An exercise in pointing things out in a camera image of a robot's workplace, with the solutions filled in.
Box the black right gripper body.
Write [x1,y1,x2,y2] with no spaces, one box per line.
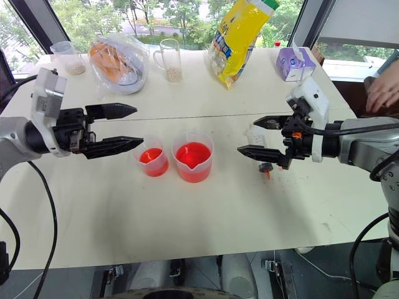
[279,98,313,171]

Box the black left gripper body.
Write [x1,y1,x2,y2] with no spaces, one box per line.
[52,107,97,155]

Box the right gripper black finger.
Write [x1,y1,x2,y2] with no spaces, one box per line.
[236,145,289,171]
[252,115,292,130]

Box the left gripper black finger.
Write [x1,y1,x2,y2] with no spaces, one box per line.
[85,102,138,121]
[81,136,145,161]

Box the small clear cup red liquid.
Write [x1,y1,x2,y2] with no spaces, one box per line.
[132,135,171,178]

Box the clear measuring cup with grains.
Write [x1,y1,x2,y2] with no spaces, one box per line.
[49,40,87,77]

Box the large clear cup red liquid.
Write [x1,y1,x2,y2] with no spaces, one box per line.
[171,130,215,184]

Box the bystander bare hand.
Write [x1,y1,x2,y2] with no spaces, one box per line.
[365,74,399,114]

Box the small clear vial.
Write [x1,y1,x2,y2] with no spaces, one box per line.
[247,124,276,183]

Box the plastic bag with orange bowls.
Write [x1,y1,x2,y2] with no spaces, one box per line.
[89,33,151,96]

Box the purple white tissue pack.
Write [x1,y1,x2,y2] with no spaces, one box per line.
[275,46,317,83]

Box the dark brown side desk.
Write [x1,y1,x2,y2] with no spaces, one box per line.
[330,79,399,120]

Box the tall glass mug with grains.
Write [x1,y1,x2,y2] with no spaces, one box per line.
[153,38,183,84]

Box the dark monitor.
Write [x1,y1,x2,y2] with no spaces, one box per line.
[0,48,17,94]

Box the yellow snack bag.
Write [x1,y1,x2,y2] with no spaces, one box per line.
[208,0,281,91]

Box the grey rounded robot leg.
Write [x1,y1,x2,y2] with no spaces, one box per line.
[220,253,259,299]

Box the black block on robot side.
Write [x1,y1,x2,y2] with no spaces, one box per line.
[0,240,11,285]

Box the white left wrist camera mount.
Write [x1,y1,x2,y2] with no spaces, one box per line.
[30,67,72,158]

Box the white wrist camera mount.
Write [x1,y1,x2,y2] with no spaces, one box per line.
[30,67,72,158]
[286,77,330,163]

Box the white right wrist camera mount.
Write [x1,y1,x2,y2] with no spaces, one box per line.
[286,77,330,163]

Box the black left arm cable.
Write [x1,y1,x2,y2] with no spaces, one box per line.
[28,160,59,299]

